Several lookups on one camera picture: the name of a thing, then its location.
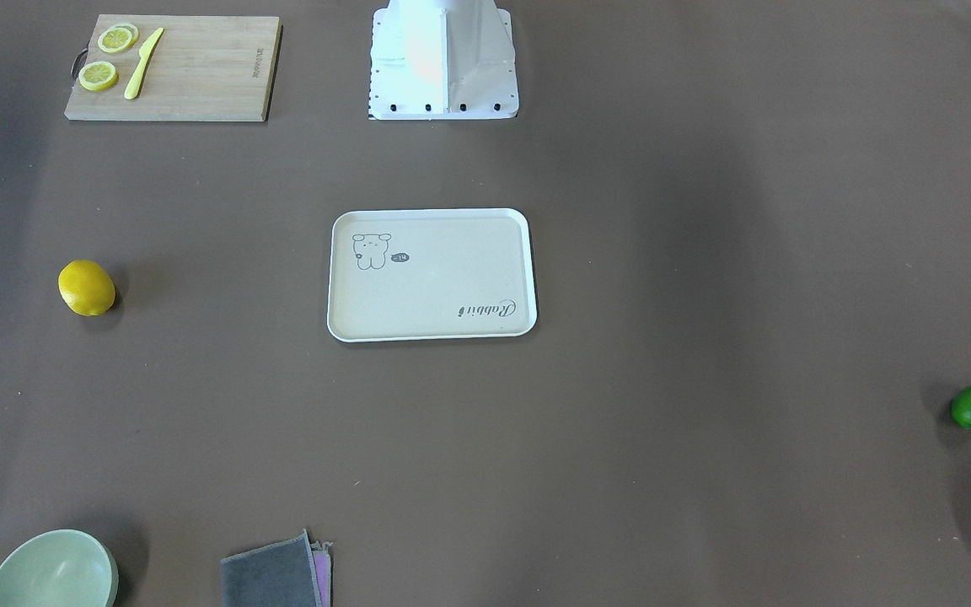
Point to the light green bowl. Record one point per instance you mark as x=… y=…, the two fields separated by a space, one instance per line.
x=63 y=567

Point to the lemon slice lower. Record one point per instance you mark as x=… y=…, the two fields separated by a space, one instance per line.
x=97 y=76

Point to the lemon slice upper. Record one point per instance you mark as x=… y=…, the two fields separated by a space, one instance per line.
x=118 y=37

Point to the bamboo cutting board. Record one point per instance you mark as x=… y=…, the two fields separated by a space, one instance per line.
x=204 y=68

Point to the lemon slice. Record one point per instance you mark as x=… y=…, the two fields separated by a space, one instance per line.
x=97 y=76
x=118 y=37

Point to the yellow plastic knife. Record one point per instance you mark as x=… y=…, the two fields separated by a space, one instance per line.
x=133 y=86

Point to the yellow lemon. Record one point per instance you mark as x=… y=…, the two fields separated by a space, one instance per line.
x=86 y=288

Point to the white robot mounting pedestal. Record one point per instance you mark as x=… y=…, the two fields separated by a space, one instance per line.
x=442 y=61

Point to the grey folded cloth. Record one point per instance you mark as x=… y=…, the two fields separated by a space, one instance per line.
x=293 y=572

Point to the white rabbit print tray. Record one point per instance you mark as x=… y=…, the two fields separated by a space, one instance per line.
x=420 y=275

